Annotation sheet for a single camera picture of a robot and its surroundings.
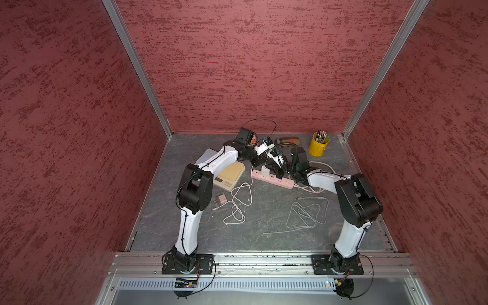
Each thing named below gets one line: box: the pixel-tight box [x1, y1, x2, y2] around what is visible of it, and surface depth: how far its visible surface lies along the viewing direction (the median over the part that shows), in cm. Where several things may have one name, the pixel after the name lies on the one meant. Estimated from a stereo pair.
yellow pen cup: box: [308, 129, 330, 157], surface depth 105 cm
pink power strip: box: [251, 169, 295, 190], surface depth 99 cm
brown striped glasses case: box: [274, 136, 302, 147], surface depth 116 cm
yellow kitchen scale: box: [213, 161, 246, 192], surface depth 99 cm
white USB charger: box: [261, 165, 271, 177], surface depth 97 cm
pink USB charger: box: [216, 193, 228, 205], surface depth 92 cm
